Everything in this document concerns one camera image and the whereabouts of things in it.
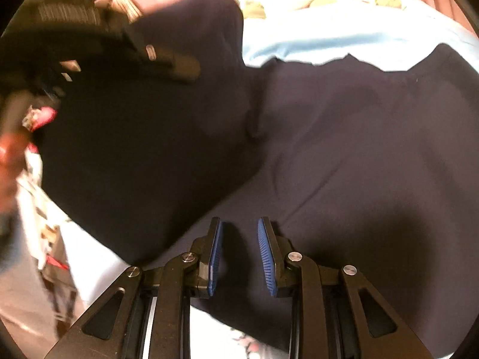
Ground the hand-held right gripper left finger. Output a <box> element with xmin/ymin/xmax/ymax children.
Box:
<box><xmin>45</xmin><ymin>217</ymin><xmax>224</xmax><ymax>359</ymax></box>

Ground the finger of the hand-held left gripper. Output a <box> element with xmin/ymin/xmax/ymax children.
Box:
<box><xmin>123</xmin><ymin>26</ymin><xmax>201</xmax><ymax>83</ymax></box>

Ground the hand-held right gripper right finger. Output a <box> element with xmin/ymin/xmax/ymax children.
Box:
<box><xmin>257</xmin><ymin>217</ymin><xmax>435</xmax><ymax>359</ymax></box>

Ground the navy blue jacket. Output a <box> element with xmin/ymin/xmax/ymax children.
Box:
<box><xmin>32</xmin><ymin>0</ymin><xmax>479</xmax><ymax>359</ymax></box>

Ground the person's left hand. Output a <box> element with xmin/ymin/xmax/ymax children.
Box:
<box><xmin>0</xmin><ymin>133</ymin><xmax>34</xmax><ymax>212</ymax></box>

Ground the red cloth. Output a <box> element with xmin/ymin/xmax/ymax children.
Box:
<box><xmin>22</xmin><ymin>107</ymin><xmax>57</xmax><ymax>132</ymax></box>

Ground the light blue printed bed sheet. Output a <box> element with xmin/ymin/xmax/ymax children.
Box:
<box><xmin>15</xmin><ymin>0</ymin><xmax>476</xmax><ymax>359</ymax></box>

